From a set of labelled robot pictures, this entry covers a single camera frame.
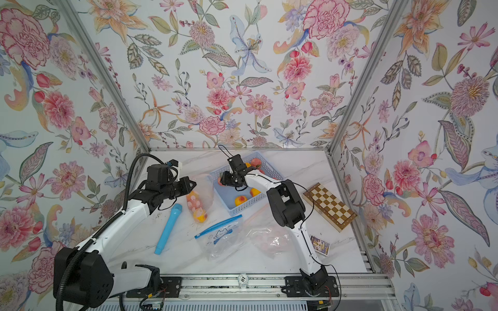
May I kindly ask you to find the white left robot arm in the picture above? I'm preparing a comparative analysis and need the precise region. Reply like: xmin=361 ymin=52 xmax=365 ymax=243
xmin=53 ymin=160 xmax=196 ymax=310

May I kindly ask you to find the pink peach in basket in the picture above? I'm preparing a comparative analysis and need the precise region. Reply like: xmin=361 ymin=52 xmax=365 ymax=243
xmin=250 ymin=158 xmax=262 ymax=169

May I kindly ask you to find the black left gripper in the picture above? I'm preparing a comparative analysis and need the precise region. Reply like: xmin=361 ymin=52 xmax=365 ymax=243
xmin=160 ymin=177 xmax=198 ymax=200

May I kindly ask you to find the yellow peach in basket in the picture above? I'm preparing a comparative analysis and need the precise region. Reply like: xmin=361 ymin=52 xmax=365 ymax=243
xmin=250 ymin=188 xmax=261 ymax=197

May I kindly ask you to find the clear pink-zipper zip bag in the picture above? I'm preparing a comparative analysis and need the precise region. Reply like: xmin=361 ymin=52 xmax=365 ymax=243
xmin=186 ymin=174 xmax=214 ymax=224

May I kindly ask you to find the light blue perforated basket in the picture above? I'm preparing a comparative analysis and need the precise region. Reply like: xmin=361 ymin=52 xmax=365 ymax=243
xmin=210 ymin=152 xmax=283 ymax=216

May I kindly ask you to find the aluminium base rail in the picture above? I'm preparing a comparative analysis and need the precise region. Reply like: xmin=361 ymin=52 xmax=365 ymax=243
xmin=99 ymin=273 xmax=400 ymax=310

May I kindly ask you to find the aluminium left corner post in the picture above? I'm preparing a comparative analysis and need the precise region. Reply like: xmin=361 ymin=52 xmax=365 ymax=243
xmin=54 ymin=0 xmax=151 ymax=152

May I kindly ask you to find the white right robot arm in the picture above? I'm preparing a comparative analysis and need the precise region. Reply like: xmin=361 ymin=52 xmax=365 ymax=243
xmin=220 ymin=154 xmax=328 ymax=296

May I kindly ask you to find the blue toy microphone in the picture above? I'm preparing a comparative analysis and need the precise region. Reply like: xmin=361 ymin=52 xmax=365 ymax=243
xmin=154 ymin=203 xmax=183 ymax=255

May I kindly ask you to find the wooden chessboard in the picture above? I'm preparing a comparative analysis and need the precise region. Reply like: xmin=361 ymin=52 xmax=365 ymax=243
xmin=303 ymin=183 xmax=357 ymax=232

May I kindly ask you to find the yellow red peach front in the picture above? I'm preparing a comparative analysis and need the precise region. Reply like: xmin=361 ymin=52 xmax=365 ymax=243
xmin=234 ymin=195 xmax=248 ymax=207

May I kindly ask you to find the crumpled clear pink bag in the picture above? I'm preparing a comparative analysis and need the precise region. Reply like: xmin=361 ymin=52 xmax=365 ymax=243
xmin=244 ymin=204 xmax=293 ymax=259

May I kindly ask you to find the clear blue-zipper zip bag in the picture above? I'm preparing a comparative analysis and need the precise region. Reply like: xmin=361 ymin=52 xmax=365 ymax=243
xmin=195 ymin=215 xmax=244 ymax=260

